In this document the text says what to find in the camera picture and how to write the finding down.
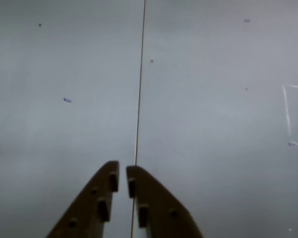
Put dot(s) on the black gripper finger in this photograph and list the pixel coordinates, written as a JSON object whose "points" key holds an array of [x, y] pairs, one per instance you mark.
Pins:
{"points": [[161, 210], [89, 205]]}

